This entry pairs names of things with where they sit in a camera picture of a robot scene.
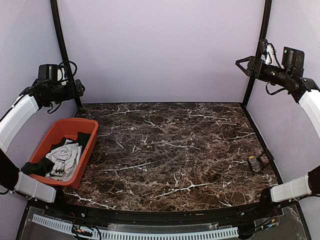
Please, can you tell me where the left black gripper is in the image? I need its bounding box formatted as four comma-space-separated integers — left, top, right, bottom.
47, 78, 85, 104

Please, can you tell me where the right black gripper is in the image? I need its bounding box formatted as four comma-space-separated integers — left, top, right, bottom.
236, 55, 291, 86

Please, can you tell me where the white green Charlie Brown shirt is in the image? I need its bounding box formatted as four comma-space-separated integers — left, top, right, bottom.
21, 132, 91, 182

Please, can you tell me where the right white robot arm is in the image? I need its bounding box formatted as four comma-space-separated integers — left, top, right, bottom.
235, 56, 320, 217

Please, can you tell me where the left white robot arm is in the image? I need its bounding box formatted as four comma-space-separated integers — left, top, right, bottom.
0, 79, 85, 218

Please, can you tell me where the dark brooch on table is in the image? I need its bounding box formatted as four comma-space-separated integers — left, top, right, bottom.
247, 156, 261, 173

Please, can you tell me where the red plastic bin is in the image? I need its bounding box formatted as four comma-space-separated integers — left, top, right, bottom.
21, 118, 99, 189

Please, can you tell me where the right black frame post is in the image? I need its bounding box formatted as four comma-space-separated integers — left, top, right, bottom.
241, 0, 272, 109

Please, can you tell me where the black frame post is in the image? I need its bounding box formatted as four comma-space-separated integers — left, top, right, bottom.
241, 0, 272, 109
49, 0, 83, 107

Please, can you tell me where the left black frame post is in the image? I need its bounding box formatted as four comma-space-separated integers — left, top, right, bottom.
49, 0, 83, 107

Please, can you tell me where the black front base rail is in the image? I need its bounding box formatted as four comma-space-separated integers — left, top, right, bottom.
26, 200, 302, 229

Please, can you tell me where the white slotted cable duct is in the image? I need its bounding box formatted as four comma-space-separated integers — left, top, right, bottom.
31, 214, 239, 240

